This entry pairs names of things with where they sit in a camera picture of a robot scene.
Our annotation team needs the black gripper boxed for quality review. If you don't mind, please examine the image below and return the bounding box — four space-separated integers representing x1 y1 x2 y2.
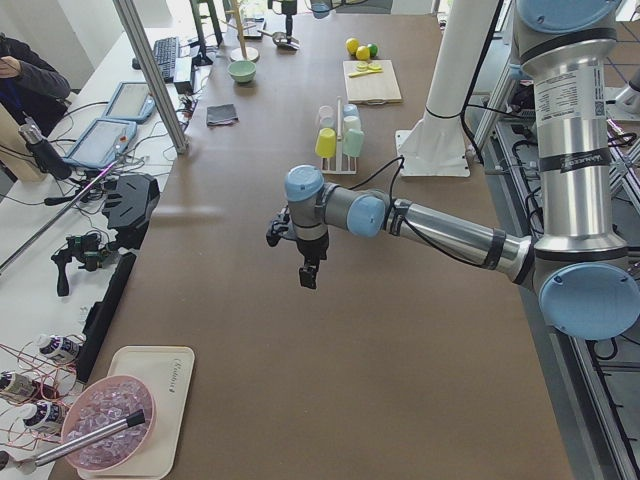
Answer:
266 206 329 289

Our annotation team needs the mint green cup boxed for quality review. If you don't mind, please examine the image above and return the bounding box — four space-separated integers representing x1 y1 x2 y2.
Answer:
343 129 364 158

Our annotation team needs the pink cup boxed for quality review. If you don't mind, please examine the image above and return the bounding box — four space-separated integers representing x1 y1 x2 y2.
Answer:
316 105 335 128

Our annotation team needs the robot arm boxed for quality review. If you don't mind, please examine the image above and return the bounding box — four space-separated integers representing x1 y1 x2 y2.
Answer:
266 0 393 19
266 1 639 340

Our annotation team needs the yellow cup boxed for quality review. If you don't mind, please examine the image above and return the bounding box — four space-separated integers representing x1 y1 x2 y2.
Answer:
315 127 337 159

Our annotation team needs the grey cup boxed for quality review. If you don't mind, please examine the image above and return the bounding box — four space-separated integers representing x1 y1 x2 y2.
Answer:
319 116 335 129

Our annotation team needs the white cup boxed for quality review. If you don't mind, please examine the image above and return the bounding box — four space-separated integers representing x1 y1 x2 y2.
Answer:
342 115 362 134

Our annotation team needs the light blue cup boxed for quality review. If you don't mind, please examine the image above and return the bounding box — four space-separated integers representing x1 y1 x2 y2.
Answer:
343 103 359 117

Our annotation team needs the cream plastic tray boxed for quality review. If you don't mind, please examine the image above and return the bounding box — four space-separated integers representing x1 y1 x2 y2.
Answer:
94 346 195 479

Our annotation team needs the grey folded cloth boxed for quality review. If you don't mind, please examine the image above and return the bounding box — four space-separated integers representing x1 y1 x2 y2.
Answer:
206 104 238 127

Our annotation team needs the wooden cutting board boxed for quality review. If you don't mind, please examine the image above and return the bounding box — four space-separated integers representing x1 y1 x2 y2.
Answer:
342 60 402 105

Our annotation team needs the green bowl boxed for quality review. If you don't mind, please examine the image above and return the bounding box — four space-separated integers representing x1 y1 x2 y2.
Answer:
227 60 257 84

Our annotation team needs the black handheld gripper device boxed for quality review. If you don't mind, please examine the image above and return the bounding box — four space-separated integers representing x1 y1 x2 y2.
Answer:
51 233 120 297

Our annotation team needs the wooden mug tree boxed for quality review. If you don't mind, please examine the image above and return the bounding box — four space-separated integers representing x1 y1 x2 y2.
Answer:
223 0 260 63

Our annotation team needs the yellow lemon near board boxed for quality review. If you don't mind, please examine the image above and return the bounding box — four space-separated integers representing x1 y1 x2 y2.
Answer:
355 45 371 61

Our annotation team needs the yellow lemon outer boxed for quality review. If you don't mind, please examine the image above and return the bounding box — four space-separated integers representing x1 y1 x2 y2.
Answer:
345 37 360 55

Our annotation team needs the pink bowl of ice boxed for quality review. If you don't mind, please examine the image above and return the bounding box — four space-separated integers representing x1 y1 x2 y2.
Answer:
61 375 155 472

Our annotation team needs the green lime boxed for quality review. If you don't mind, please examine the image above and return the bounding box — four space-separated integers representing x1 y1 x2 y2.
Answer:
367 43 378 58

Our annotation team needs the metal scoop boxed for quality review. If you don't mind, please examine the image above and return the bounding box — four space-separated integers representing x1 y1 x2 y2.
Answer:
260 30 300 51

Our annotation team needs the blue teach pendant near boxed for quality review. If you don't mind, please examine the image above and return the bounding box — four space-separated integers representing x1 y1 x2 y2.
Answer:
62 118 137 169

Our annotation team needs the blue teach pendant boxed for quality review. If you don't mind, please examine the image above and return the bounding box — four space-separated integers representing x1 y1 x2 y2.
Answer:
62 118 137 169
103 82 155 124

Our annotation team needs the blue teach pendant far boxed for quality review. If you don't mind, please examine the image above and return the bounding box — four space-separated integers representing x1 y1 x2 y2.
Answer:
103 82 155 124

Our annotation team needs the black keyboard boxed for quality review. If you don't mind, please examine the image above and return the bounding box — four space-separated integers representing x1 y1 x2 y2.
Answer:
153 37 180 83

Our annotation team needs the person in dark sweater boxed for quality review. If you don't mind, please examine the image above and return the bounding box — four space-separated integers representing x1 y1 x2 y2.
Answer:
1 35 71 137

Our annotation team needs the white wire cup rack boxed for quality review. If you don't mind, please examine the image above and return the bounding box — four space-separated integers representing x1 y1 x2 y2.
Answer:
319 97 360 175

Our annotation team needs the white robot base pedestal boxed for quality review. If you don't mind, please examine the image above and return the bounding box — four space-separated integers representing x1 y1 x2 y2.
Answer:
396 1 502 178

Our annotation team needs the metal tongs handle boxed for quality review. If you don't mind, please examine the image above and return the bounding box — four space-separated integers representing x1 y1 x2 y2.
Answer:
17 409 146 471

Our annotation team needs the aluminium frame post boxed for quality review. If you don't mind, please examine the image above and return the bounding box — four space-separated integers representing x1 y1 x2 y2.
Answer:
113 0 188 155

